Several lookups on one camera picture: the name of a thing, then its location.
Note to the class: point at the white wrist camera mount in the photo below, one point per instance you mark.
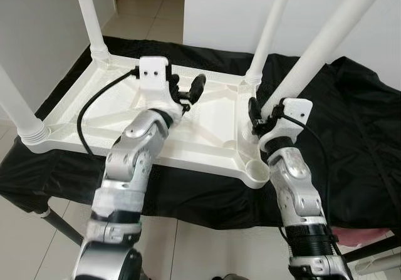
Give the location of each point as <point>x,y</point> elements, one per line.
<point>294,117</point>
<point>153,79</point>

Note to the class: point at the black metal table frame leg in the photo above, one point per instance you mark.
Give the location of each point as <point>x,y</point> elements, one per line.
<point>62,227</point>
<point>376,248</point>

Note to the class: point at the pink plastic stool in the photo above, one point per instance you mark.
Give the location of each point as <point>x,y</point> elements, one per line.
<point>357,235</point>

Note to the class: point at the white plastic table top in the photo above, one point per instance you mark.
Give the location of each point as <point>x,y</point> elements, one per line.
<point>213,126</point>

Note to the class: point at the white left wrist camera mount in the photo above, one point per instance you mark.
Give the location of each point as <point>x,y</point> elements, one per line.
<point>153,79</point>

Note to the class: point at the black cloth table cover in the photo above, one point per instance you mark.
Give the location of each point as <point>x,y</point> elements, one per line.
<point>363,123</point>

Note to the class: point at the white plastic table leg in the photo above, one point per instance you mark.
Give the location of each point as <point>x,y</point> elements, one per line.
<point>326,42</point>
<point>269,29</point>
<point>88,17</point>
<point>15,111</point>

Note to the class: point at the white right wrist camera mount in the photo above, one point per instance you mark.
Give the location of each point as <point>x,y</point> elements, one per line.
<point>294,117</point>

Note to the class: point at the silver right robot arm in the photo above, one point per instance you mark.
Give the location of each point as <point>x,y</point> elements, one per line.
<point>297,192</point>

